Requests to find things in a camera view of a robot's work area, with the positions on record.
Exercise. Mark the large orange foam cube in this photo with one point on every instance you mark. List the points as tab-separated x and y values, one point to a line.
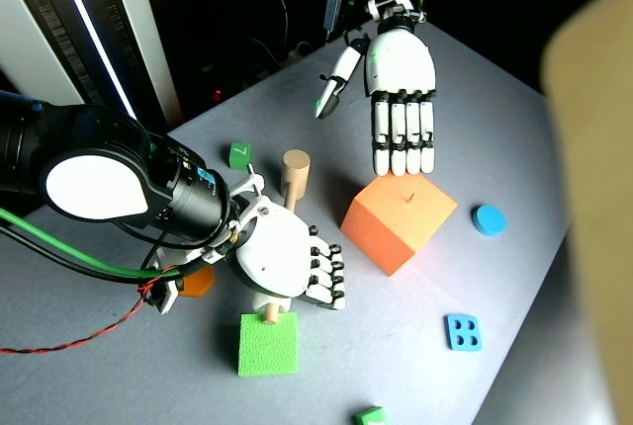
381	232

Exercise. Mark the orange hexagon block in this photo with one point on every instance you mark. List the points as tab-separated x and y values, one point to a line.
200	284

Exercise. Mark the green foam square block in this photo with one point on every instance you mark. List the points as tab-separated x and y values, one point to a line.
269	346

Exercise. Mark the small green printed cube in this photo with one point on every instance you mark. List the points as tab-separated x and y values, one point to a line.
371	417
240	158

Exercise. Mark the grey table cloth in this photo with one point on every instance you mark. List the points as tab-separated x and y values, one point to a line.
148	385

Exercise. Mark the blue four-hole square block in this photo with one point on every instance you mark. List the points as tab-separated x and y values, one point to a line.
450	333

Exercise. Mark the blue round disc block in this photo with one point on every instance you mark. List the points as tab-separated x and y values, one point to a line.
488	218

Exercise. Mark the white column with light strip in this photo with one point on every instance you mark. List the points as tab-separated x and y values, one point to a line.
133	0

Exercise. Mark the blurred tan panel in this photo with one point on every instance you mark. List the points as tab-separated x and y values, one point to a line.
598	197

